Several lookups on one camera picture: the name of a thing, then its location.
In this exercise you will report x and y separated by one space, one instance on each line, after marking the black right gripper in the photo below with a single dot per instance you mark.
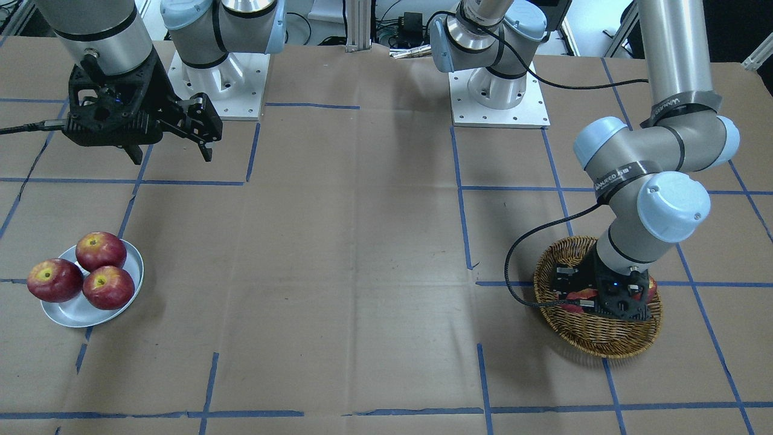
163 92

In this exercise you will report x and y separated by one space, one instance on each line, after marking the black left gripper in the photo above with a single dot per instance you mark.
581 276

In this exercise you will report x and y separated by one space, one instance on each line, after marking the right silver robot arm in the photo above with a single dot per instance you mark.
203 32

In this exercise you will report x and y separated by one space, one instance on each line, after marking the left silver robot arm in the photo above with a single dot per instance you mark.
643 175

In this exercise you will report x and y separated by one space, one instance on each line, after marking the woven wicker basket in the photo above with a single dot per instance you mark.
600 336

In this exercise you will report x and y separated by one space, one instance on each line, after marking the red apple on plate front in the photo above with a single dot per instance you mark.
109 288

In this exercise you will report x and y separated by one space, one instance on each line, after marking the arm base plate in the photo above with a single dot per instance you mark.
235 87
480 99

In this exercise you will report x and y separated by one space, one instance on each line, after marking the aluminium frame post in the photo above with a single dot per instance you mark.
358 23

